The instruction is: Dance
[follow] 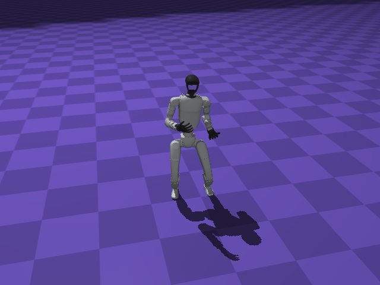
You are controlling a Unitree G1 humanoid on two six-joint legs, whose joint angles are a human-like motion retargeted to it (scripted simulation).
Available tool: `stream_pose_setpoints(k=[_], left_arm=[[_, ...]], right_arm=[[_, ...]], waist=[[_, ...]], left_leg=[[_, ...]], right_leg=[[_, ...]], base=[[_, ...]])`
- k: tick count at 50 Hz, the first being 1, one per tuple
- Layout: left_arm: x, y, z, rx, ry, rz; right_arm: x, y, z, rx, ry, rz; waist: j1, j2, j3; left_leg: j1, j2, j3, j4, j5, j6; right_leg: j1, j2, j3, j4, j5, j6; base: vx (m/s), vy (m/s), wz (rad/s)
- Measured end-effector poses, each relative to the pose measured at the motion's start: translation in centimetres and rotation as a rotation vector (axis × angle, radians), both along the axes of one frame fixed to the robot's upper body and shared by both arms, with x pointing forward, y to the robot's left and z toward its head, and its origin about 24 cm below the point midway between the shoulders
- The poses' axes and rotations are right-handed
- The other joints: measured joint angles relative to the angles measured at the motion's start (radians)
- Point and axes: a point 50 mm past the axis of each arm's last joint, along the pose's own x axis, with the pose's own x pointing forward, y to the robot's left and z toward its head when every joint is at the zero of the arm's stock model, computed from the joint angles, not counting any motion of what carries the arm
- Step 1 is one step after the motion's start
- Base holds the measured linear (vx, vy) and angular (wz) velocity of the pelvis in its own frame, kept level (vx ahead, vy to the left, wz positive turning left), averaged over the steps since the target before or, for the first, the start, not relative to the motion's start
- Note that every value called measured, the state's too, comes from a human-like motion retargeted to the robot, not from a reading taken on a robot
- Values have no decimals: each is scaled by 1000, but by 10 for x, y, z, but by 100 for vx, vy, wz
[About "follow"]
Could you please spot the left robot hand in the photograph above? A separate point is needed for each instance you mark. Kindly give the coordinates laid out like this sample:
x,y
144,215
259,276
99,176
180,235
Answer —
x,y
212,134

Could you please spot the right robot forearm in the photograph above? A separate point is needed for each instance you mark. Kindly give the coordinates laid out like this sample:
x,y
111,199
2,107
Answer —
x,y
170,124

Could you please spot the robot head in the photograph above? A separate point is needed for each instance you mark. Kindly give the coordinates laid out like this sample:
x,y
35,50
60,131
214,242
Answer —
x,y
191,80

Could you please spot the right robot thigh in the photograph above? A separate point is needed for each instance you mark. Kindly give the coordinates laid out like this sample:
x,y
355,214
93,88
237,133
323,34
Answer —
x,y
175,154

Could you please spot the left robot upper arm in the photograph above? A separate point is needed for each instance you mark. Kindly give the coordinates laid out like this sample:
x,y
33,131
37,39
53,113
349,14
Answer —
x,y
206,108

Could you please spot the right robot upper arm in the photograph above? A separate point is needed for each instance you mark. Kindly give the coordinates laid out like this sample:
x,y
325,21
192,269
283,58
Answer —
x,y
174,101

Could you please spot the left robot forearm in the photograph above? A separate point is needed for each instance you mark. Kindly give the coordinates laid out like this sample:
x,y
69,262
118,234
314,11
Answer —
x,y
208,124

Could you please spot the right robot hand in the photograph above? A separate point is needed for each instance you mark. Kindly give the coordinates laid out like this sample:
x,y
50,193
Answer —
x,y
183,128

